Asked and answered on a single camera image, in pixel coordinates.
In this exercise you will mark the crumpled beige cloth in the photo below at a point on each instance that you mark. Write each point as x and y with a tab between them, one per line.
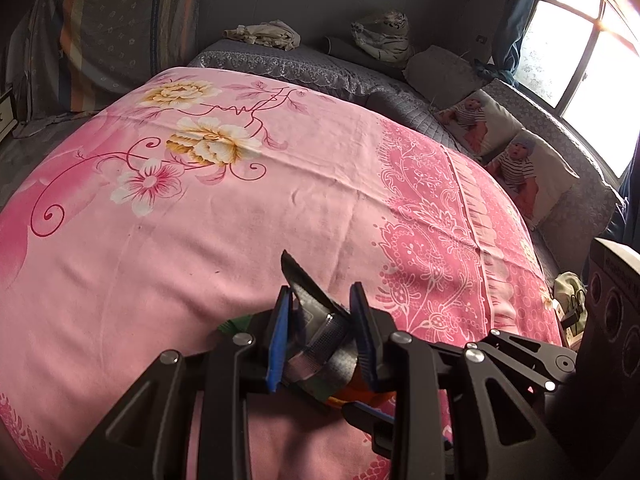
262	35

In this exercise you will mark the baby print pillow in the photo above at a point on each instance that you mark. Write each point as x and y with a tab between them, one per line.
530	175
475	120

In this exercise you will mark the window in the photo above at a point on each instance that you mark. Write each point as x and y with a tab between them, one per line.
580	60

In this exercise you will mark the grey pillow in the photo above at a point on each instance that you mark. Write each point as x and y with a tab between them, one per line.
340	50

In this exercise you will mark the orange fruit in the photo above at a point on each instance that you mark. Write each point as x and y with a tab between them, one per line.
360	394

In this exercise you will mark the pink floral blanket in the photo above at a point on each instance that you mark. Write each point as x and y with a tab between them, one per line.
250	200

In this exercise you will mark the blue curtain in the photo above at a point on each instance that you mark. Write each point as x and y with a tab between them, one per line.
515	20

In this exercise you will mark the green plastic scrap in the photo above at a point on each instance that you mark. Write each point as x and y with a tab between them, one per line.
235	325

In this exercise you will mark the beige cloth bag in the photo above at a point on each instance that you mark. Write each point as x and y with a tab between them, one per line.
567	287

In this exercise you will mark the long grey patterned cushion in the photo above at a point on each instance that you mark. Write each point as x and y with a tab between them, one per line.
592	200

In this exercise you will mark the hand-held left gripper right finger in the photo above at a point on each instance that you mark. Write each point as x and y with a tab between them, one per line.
361	332

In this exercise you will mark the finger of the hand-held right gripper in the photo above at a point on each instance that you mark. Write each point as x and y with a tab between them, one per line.
530	355
365	414

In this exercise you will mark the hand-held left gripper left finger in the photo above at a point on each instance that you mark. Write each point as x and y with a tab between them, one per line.
277	342

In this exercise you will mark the striped hanging blanket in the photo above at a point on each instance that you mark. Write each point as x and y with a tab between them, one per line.
110	25

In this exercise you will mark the white tiger plush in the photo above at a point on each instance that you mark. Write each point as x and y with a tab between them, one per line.
385	35

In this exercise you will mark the black foil snack wrapper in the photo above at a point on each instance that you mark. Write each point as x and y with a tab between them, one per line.
320	330

